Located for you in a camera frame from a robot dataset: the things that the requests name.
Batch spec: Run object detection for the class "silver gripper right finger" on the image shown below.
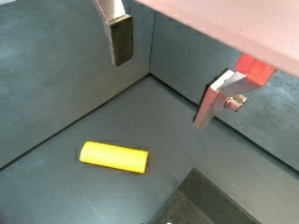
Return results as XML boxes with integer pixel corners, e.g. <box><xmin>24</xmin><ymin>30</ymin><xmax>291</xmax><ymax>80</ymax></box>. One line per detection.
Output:
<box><xmin>192</xmin><ymin>53</ymin><xmax>276</xmax><ymax>129</ymax></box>

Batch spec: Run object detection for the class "black cradle fixture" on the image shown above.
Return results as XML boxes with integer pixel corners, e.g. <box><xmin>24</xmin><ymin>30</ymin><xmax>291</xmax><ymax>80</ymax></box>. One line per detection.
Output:
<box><xmin>148</xmin><ymin>168</ymin><xmax>261</xmax><ymax>224</ymax></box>

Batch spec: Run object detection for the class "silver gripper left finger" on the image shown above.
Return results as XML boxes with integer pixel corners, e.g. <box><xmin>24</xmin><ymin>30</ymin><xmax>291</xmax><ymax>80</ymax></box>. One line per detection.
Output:
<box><xmin>92</xmin><ymin>0</ymin><xmax>133</xmax><ymax>67</ymax></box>

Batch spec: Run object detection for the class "yellow oval cylinder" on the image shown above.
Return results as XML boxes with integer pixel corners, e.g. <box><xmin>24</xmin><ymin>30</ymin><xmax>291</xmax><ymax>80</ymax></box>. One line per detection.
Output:
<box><xmin>78</xmin><ymin>141</ymin><xmax>148</xmax><ymax>173</ymax></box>

